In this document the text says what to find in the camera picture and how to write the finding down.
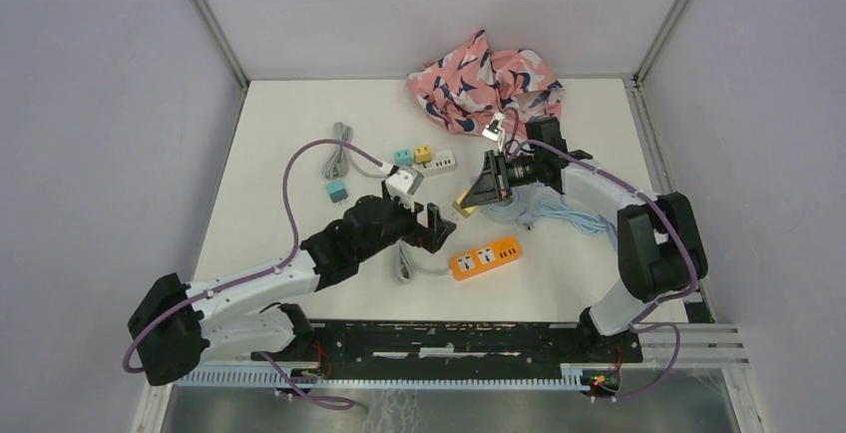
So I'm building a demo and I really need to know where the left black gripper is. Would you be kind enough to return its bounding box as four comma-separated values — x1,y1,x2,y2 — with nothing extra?
357,190,455,262

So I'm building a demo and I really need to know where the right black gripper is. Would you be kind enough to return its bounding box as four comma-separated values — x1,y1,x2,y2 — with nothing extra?
462,149,543,209

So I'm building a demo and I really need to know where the yellow USB plug adapter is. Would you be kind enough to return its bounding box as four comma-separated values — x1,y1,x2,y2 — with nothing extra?
452,191,477,218

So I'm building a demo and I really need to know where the orange power strip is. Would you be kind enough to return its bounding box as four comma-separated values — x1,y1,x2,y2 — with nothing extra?
450,236,523,281

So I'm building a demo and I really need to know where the teal USB plug adapter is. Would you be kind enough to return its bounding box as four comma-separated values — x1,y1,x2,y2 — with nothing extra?
325,179,349,204

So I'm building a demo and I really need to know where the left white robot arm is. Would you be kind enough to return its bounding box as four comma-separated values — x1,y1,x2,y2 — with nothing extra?
124,196,457,386

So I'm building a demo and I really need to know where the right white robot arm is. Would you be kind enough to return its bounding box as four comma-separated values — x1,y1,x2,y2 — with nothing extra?
461,113,707,361

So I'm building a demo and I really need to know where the white power strip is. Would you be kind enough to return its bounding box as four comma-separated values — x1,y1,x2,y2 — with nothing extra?
414,150,457,178

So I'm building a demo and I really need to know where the yellow adapter on white strip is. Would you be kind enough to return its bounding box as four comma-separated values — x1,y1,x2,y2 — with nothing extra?
414,145,433,165

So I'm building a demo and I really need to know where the teal adapter on white strip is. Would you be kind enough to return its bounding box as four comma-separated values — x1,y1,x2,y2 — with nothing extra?
393,149,414,167

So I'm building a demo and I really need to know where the pink patterned cloth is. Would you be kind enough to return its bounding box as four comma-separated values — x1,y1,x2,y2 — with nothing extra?
406,30,565,139

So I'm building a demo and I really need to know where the grey cable of orange strip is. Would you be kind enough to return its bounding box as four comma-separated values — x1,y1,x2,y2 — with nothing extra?
393,244,453,286

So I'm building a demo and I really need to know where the coiled light blue cable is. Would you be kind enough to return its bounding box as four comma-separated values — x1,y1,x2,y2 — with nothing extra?
477,189,534,226

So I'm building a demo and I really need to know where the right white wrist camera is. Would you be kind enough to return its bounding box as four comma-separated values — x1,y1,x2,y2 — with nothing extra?
482,113,505,142

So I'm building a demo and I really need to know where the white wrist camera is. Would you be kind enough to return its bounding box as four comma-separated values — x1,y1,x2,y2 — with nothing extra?
383,166,424,211
482,113,505,142

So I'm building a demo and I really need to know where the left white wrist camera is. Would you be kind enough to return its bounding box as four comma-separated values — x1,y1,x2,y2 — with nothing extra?
383,166,424,211

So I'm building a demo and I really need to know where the loose light blue cable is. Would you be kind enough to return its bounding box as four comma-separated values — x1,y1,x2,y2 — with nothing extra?
516,193,620,238

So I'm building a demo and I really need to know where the grey cable of white strip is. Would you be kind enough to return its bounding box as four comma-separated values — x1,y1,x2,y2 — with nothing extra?
321,122,391,182

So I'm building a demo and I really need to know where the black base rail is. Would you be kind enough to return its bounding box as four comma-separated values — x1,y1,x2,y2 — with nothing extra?
271,319,643,380

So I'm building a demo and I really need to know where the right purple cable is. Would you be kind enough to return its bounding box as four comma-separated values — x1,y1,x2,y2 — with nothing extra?
502,107,699,403

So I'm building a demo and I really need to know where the purple cable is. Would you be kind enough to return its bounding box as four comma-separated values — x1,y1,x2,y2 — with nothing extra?
502,107,699,403
122,139,398,411

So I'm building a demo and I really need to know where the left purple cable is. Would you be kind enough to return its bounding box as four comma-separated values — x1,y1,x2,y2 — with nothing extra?
122,139,398,411

